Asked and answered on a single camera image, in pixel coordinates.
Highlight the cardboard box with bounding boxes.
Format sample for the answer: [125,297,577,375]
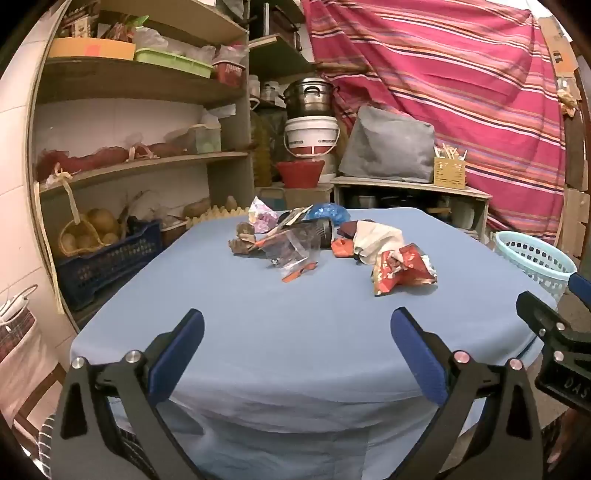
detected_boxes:
[255,182,335,210]

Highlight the pink crumpled wrapper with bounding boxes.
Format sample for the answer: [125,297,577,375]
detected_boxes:
[248,196,278,234]

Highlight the yellow egg carton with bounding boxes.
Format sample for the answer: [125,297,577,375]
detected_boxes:
[185,207,250,232]

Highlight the white crumpled cloth wrapper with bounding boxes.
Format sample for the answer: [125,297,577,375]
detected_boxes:
[353,222,406,266]

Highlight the red striped cloth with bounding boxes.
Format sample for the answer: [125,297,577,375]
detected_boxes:
[302,0,568,245]

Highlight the red snack packet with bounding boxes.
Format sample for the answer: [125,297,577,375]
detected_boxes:
[372,244,438,296]

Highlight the dark blue plastic crate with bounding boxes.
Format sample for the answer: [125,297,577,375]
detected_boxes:
[55,220,162,312]

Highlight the orange plastic tray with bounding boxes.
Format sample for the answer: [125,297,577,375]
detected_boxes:
[47,38,137,61]

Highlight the grey cushion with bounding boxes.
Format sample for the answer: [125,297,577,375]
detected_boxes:
[338,105,435,183]

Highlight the clear plastic bag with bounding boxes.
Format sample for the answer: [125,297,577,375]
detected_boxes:
[259,226,324,268]

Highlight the wooden shelf unit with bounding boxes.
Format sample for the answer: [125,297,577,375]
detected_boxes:
[28,0,252,324]

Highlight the orange plastic strip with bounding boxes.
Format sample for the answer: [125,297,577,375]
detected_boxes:
[281,261,319,283]

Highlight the blue plastic bag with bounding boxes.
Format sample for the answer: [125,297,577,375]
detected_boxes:
[305,202,348,227]

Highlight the crumpled brown paper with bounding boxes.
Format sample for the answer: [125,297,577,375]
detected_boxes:
[229,222,264,254]

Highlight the black striped wrapper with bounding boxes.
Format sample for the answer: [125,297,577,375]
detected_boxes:
[277,208,310,229]

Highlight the red mesh bag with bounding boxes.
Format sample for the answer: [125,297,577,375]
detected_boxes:
[37,145,134,178]

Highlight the yellow oil bottle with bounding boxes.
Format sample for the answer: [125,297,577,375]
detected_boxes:
[252,108,278,188]

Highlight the white tote bag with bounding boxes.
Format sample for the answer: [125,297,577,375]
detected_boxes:
[0,286,51,416]

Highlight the white bucket red label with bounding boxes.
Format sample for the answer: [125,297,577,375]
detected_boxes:
[283,116,341,160]

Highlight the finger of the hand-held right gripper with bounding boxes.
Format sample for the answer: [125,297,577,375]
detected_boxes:
[568,272,591,308]
[516,291,591,370]

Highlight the large steel stockpot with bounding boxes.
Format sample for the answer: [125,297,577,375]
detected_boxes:
[283,78,340,120]

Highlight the yellow wooden stick holder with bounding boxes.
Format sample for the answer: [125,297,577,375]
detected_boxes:
[433,143,467,190]

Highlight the small red basket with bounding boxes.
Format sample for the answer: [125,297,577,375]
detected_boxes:
[213,60,245,86]

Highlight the light blue plastic basket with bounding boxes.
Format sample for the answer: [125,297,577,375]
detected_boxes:
[492,231,578,298]

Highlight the red plastic basin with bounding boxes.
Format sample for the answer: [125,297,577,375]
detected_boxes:
[276,160,325,189]

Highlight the person's right hand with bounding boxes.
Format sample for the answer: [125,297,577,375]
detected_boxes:
[546,411,583,464]

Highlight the clear plastic container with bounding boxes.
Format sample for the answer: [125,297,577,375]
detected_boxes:
[189,124,222,155]

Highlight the green plastic tray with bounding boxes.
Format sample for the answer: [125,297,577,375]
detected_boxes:
[135,47,214,78]

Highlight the low wooden cabinet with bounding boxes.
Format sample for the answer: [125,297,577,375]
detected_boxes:
[331,175,492,243]

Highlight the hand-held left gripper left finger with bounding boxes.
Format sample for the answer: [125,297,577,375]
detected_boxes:
[50,308,206,480]

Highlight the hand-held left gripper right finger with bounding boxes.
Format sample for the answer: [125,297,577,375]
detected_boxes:
[390,307,546,480]

